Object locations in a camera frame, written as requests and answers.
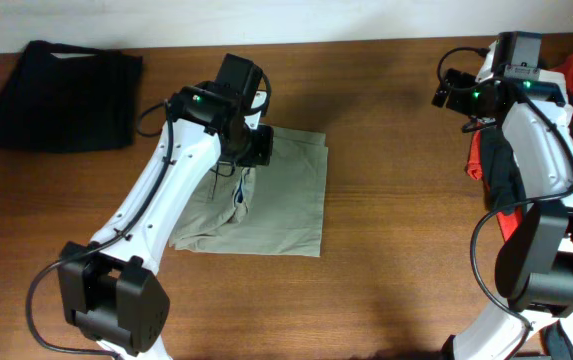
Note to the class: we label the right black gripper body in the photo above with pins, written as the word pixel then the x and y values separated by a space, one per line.
pixel 468 96

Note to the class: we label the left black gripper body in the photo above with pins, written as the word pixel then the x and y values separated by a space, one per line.
pixel 256 146

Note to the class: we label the khaki shorts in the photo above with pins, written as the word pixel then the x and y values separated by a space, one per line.
pixel 276 209

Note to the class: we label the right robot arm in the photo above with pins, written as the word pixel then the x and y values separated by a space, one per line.
pixel 534 268

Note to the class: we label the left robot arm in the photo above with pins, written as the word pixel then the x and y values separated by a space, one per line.
pixel 109 288

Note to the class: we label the black garment in pile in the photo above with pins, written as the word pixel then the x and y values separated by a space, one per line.
pixel 501 170

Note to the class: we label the folded black garment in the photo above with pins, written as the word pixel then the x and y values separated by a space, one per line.
pixel 62 98

